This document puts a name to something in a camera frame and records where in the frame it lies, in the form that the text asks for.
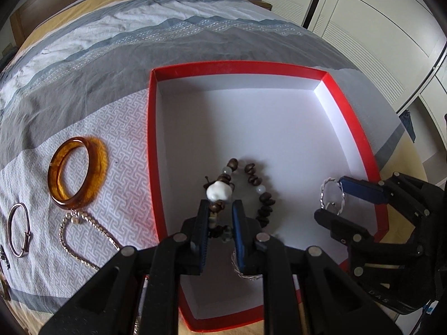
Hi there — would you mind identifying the dark blue cloth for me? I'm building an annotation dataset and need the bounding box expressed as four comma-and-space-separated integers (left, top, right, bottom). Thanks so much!
401, 110, 417, 143

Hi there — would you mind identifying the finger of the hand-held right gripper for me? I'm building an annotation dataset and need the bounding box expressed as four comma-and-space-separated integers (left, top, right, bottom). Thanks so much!
314, 209, 425, 276
338, 172, 435, 231

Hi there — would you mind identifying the silver chain necklace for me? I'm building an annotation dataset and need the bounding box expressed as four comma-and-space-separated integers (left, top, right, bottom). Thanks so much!
59, 209, 121, 271

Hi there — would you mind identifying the red cardboard box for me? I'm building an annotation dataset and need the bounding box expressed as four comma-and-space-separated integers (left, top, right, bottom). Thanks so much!
147, 61, 390, 334

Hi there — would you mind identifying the brown beaded bracelet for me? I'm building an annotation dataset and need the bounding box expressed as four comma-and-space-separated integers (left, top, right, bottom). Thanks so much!
203, 158, 278, 243

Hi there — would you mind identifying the striped bedspread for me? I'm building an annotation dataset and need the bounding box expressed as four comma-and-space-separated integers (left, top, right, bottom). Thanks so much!
0, 0, 430, 335

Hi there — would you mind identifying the silver twisted bangle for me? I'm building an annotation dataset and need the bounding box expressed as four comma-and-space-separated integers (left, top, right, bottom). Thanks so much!
230, 248, 264, 281
319, 178, 346, 215

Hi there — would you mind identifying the wooden nightstand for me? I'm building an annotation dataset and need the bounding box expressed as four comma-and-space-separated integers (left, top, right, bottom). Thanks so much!
223, 0, 273, 11

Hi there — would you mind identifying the amber bangle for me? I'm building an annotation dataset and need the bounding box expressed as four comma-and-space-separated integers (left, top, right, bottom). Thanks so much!
48, 136, 109, 210

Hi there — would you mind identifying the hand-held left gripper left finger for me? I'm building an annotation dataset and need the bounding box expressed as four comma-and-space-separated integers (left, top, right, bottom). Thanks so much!
38, 199, 213, 335

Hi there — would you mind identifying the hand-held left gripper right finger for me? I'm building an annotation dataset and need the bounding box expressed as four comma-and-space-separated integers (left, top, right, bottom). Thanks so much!
230, 200, 402, 335

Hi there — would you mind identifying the plain silver bangle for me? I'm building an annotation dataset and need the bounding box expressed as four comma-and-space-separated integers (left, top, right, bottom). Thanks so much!
8, 202, 31, 258

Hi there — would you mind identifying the white wardrobe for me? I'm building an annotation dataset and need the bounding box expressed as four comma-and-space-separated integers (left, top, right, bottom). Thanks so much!
251, 0, 447, 119

